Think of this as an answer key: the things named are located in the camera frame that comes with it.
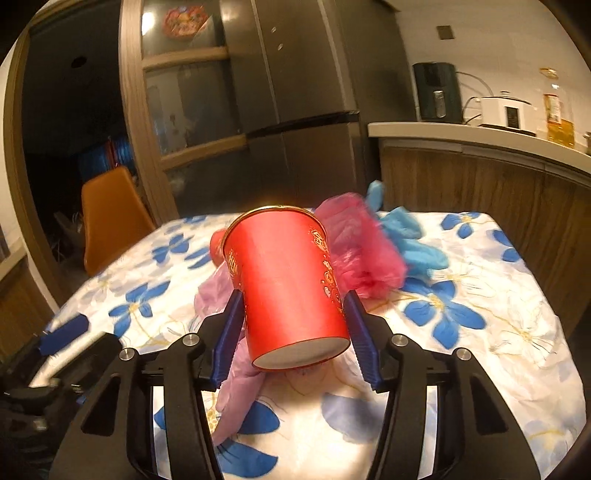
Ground purple plastic bag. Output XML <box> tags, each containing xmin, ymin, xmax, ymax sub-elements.
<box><xmin>193</xmin><ymin>264</ymin><xmax>270</xmax><ymax>446</ymax></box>

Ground blue glove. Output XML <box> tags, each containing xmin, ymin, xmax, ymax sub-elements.
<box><xmin>361</xmin><ymin>180</ymin><xmax>449</xmax><ymax>286</ymax></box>

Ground pink plastic bag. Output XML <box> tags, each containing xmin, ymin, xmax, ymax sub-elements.
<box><xmin>315</xmin><ymin>193</ymin><xmax>407</xmax><ymax>299</ymax></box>

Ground red paper cup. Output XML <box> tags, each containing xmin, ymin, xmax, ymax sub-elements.
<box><xmin>221</xmin><ymin>206</ymin><xmax>351</xmax><ymax>371</ymax></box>
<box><xmin>209</xmin><ymin>228</ymin><xmax>226</xmax><ymax>267</ymax></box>

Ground orange chair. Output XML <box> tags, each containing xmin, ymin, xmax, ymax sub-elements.
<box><xmin>81</xmin><ymin>166</ymin><xmax>156</xmax><ymax>276</ymax></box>

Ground blue floral tablecloth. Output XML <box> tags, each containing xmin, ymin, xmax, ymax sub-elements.
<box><xmin>34</xmin><ymin>212</ymin><xmax>586</xmax><ymax>479</ymax></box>

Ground wooden lower cabinets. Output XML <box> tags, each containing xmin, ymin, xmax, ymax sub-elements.
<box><xmin>380</xmin><ymin>140</ymin><xmax>590</xmax><ymax>334</ymax></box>

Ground wooden glass door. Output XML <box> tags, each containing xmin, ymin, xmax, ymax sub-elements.
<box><xmin>118</xmin><ymin>0</ymin><xmax>252</xmax><ymax>223</ymax></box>

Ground cooking oil bottle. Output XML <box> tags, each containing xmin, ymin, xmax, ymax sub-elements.
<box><xmin>540</xmin><ymin>67</ymin><xmax>575</xmax><ymax>149</ymax></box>

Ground white rice cooker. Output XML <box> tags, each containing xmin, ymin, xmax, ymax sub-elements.
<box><xmin>480</xmin><ymin>92</ymin><xmax>537</xmax><ymax>137</ymax></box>

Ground black air fryer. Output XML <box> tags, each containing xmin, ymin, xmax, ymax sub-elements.
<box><xmin>413</xmin><ymin>62</ymin><xmax>463</xmax><ymax>124</ymax></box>

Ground red door decoration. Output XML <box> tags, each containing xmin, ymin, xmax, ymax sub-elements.
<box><xmin>162</xmin><ymin>5</ymin><xmax>209</xmax><ymax>40</ymax></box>

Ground dark grey refrigerator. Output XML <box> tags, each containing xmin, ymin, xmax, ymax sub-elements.
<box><xmin>221</xmin><ymin>1</ymin><xmax>416</xmax><ymax>207</ymax></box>

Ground wall power socket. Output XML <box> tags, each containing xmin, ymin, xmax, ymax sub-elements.
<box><xmin>437</xmin><ymin>25</ymin><xmax>455</xmax><ymax>40</ymax></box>

